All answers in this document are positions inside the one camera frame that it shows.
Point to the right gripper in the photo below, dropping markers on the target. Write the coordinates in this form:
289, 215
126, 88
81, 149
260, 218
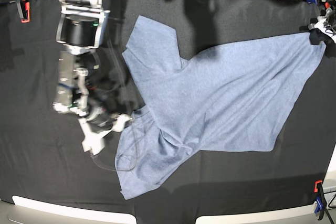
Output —
97, 119

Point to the black table cloth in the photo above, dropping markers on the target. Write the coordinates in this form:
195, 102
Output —
41, 152

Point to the orange clamp top left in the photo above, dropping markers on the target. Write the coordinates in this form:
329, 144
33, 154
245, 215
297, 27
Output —
23, 7

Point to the light blue t-shirt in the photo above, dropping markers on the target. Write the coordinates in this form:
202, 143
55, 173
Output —
233, 97

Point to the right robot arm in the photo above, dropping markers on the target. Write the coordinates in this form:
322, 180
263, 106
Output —
91, 80

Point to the orange clamp top right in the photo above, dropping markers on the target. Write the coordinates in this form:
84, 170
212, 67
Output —
330, 4

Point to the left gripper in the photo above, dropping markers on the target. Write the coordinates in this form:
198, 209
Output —
321, 31

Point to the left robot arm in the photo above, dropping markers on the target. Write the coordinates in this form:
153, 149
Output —
330, 15

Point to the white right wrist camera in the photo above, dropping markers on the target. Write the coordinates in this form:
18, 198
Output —
94, 142

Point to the orange blue clamp bottom right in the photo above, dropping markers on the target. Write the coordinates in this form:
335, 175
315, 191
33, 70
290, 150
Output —
320, 200

